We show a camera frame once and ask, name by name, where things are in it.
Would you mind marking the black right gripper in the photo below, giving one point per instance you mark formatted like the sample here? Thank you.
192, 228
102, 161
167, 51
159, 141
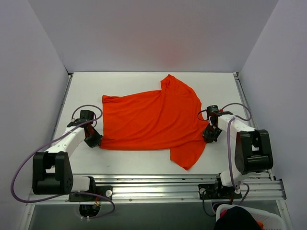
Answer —
211, 133

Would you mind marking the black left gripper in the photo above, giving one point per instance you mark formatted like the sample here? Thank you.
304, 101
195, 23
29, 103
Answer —
93, 138

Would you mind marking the orange t shirt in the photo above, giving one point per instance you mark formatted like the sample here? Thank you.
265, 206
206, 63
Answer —
156, 120

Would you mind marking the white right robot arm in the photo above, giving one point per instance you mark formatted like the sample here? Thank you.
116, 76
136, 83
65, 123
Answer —
249, 150

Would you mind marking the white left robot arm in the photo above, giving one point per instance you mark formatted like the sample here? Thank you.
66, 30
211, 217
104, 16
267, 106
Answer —
52, 173

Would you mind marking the black garment in basket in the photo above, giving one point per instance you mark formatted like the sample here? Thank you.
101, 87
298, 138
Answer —
236, 218

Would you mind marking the white laundry basket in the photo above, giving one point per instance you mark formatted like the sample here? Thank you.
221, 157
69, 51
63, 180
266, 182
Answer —
266, 220

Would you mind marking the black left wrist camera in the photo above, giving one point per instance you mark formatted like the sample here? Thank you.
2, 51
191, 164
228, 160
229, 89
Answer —
86, 115

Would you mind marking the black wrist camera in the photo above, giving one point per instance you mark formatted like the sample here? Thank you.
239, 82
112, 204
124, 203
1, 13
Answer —
86, 115
212, 109

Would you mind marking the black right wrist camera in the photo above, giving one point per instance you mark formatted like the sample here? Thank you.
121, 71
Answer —
212, 109

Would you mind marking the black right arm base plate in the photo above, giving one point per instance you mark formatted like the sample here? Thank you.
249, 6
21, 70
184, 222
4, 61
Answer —
215, 190

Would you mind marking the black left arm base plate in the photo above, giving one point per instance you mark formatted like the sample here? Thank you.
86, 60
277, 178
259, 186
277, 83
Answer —
105, 191

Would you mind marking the aluminium rail frame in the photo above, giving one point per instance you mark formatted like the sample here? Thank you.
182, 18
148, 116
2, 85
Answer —
148, 177

